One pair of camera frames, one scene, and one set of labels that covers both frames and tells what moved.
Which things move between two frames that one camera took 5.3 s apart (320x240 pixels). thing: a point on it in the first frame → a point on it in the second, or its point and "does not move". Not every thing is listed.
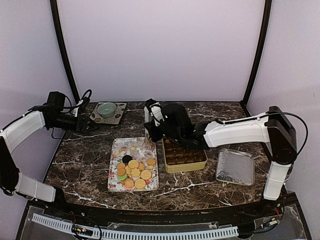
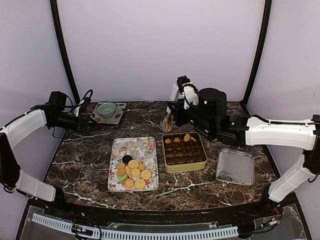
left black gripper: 84,122 does not move
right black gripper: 155,136 → 177,113
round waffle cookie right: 145,174 does not move
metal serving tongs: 147,118 → 165,121
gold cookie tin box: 179,159 does not move
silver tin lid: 235,167 does not move
